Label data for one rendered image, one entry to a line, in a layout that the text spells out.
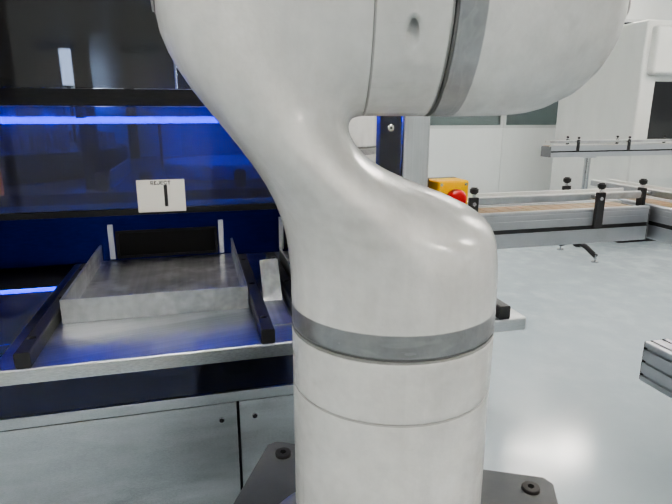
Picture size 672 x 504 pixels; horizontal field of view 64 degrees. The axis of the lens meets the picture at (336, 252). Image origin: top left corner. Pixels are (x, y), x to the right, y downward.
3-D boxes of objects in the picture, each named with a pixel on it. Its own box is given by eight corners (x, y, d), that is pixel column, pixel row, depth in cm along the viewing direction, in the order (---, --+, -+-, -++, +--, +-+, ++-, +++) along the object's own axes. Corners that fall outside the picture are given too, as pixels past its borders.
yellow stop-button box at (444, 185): (423, 209, 121) (424, 177, 119) (452, 208, 122) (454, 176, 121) (437, 215, 114) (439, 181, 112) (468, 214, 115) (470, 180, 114)
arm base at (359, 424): (553, 761, 26) (599, 423, 22) (193, 675, 30) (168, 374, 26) (515, 498, 44) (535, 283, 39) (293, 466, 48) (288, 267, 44)
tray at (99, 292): (101, 261, 107) (99, 244, 107) (233, 253, 114) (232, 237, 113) (62, 323, 75) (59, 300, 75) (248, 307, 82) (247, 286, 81)
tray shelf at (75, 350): (75, 272, 107) (74, 263, 106) (405, 251, 124) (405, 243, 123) (-11, 387, 62) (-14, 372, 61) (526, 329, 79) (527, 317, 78)
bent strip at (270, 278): (260, 294, 88) (259, 259, 87) (278, 292, 89) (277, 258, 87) (272, 325, 75) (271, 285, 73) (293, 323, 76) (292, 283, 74)
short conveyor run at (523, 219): (408, 257, 126) (410, 190, 122) (386, 242, 140) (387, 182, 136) (650, 240, 142) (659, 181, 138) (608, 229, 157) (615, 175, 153)
